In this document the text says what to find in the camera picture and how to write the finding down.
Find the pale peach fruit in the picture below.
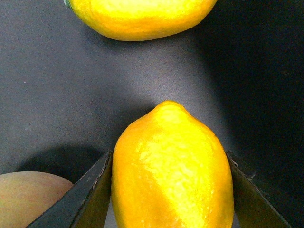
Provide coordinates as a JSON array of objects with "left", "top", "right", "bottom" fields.
[{"left": 0, "top": 171, "right": 73, "bottom": 228}]

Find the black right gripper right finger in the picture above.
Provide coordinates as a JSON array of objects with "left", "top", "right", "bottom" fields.
[{"left": 226, "top": 150, "right": 291, "bottom": 228}]

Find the yellow lemon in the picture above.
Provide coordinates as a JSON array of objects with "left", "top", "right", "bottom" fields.
[{"left": 112, "top": 101, "right": 234, "bottom": 228}]

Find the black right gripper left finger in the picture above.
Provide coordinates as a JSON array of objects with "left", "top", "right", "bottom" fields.
[{"left": 28, "top": 152, "right": 113, "bottom": 228}]

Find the yellow lemon right edge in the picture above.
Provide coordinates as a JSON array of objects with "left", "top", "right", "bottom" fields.
[{"left": 64, "top": 0, "right": 216, "bottom": 41}]

